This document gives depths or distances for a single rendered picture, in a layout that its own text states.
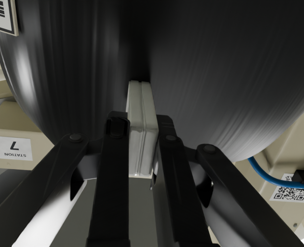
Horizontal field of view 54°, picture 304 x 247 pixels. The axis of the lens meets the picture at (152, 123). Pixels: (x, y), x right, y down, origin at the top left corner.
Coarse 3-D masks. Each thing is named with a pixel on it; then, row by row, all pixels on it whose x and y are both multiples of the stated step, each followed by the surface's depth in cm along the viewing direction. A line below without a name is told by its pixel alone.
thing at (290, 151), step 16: (288, 128) 49; (272, 144) 54; (288, 144) 50; (256, 160) 59; (272, 160) 53; (288, 160) 52; (256, 176) 58; (272, 192) 57; (288, 208) 60; (288, 224) 63
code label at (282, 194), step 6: (288, 174) 54; (288, 180) 55; (276, 192) 57; (282, 192) 57; (288, 192) 57; (294, 192) 57; (300, 192) 57; (270, 198) 58; (276, 198) 58; (282, 198) 58; (288, 198) 58; (294, 198) 58; (300, 198) 58
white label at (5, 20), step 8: (0, 0) 18; (8, 0) 18; (0, 8) 18; (8, 8) 18; (0, 16) 18; (8, 16) 18; (16, 16) 18; (0, 24) 19; (8, 24) 18; (16, 24) 18; (8, 32) 19; (16, 32) 19
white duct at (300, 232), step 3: (300, 225) 114; (297, 228) 115; (300, 228) 114; (303, 228) 114; (297, 231) 115; (300, 231) 114; (303, 231) 114; (297, 234) 115; (300, 234) 115; (303, 234) 114; (300, 237) 115; (303, 237) 115
